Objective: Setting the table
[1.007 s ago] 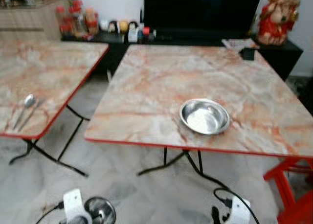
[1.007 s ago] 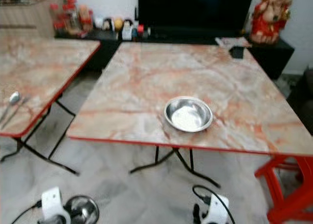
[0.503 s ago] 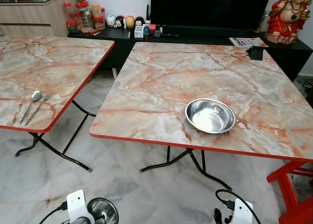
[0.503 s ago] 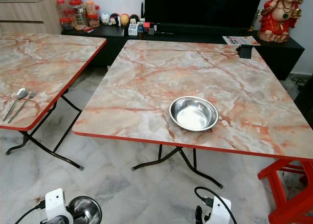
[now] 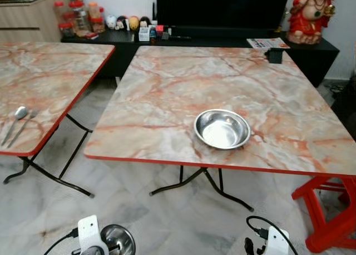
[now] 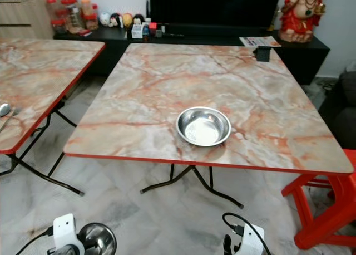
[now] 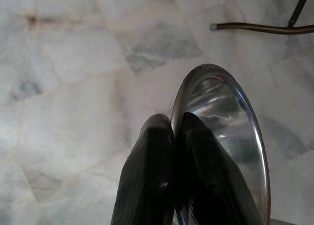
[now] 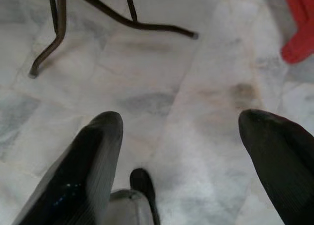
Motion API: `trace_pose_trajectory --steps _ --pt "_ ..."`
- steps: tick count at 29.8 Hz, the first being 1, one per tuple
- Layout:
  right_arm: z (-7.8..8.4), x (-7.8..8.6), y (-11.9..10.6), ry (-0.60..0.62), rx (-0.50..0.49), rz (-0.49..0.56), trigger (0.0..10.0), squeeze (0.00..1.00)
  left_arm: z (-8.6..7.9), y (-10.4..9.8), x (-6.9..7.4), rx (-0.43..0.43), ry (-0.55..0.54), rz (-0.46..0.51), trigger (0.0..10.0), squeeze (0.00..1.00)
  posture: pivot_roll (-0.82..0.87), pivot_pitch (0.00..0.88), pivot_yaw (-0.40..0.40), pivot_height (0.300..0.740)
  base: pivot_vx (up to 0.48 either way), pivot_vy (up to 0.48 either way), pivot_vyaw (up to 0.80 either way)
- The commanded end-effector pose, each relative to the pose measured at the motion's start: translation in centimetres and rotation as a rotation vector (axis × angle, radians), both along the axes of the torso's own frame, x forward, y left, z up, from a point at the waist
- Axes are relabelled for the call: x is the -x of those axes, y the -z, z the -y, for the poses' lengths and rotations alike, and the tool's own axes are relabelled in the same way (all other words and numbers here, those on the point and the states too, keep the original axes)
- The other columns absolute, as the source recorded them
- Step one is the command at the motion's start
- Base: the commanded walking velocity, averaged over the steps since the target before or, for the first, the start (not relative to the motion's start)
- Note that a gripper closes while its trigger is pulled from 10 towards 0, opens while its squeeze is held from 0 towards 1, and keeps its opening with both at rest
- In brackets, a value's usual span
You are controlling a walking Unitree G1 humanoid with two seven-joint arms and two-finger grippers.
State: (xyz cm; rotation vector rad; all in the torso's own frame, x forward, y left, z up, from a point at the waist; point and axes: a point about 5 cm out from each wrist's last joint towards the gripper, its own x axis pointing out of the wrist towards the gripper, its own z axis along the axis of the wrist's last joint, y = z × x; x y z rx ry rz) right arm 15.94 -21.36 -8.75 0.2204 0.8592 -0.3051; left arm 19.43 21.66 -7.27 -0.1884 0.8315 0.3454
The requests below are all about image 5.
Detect round stainless steel bowl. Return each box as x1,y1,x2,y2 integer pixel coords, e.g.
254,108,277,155
102,224,136,255
194,109,251,150

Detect red plastic stool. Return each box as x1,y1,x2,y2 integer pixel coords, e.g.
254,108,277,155
291,175,356,253

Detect steel spoon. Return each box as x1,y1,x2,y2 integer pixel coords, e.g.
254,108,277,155
1,106,28,147

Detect marble folding table black legs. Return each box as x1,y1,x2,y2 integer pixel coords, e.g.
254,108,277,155
0,42,116,198
85,45,356,212

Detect small black table clamp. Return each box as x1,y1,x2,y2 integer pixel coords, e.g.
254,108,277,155
265,48,285,65

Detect black television console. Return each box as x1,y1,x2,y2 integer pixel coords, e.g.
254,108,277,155
61,29,340,87

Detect printed paper flyer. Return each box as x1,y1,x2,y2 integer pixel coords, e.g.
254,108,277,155
246,37,291,50

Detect short clear jar red lid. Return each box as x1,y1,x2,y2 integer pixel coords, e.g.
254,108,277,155
58,22,76,38

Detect red gold deity statue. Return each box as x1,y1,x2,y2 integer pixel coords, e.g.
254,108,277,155
287,0,337,45

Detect large clear jar red lid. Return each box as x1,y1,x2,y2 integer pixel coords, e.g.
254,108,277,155
70,0,91,33

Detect light wooden drawer cabinet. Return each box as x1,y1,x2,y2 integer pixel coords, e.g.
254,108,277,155
0,0,73,42

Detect black flat television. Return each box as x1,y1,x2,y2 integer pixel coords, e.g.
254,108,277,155
156,0,292,31

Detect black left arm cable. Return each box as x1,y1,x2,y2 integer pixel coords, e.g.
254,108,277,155
43,228,79,255

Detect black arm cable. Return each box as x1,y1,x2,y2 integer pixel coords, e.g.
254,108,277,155
246,215,299,255
43,228,79,255

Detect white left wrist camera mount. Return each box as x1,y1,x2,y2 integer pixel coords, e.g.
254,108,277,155
77,215,109,255

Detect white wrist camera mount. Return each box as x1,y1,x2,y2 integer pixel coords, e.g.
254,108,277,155
266,226,290,255
77,215,109,255

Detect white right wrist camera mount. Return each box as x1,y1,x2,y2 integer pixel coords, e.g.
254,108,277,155
266,226,290,255

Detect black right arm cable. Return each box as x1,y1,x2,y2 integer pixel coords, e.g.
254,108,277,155
246,215,299,255

